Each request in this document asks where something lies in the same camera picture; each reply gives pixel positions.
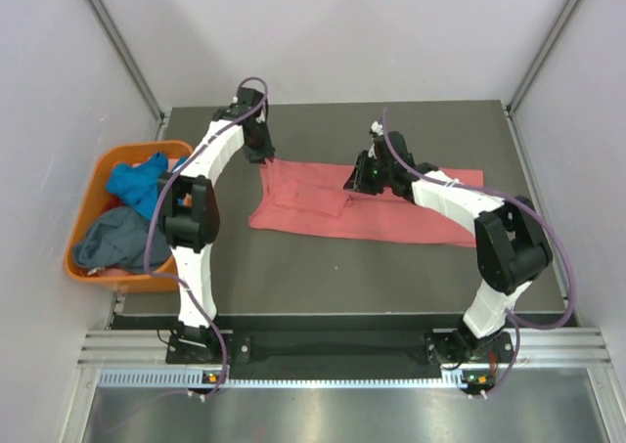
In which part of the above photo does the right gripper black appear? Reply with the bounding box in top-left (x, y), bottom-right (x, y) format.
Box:
top-left (343, 151), bottom-right (393, 197)

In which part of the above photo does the pink t shirt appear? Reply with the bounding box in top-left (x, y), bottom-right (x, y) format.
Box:
top-left (248, 158), bottom-right (475, 248)

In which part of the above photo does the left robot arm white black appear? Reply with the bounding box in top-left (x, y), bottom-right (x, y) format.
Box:
top-left (157, 85), bottom-right (275, 364)

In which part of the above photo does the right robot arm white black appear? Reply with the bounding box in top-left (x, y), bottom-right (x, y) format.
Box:
top-left (344, 122), bottom-right (553, 361)

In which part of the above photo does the orange plastic bin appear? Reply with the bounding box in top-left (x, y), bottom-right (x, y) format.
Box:
top-left (64, 140), bottom-right (193, 293)

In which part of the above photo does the grey blue t shirt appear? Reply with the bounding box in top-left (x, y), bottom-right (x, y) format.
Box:
top-left (71, 206), bottom-right (150, 275)

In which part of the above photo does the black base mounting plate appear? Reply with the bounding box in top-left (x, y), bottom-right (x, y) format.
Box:
top-left (165, 315), bottom-right (513, 378)

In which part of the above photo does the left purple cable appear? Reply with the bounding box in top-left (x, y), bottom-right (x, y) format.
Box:
top-left (143, 75), bottom-right (269, 398)

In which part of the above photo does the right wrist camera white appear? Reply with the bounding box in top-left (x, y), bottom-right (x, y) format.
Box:
top-left (368, 121), bottom-right (383, 159)

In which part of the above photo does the right aluminium frame post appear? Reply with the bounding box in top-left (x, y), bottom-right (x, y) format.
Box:
top-left (504, 0), bottom-right (584, 119)

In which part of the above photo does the aluminium frame post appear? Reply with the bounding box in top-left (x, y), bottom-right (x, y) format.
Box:
top-left (85, 0), bottom-right (168, 141)
top-left (504, 0), bottom-right (584, 119)

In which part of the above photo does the left aluminium frame post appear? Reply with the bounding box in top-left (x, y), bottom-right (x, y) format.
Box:
top-left (85, 0), bottom-right (168, 141)

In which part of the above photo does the slotted cable duct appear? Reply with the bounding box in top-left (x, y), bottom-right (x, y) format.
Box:
top-left (98, 368), bottom-right (488, 390)

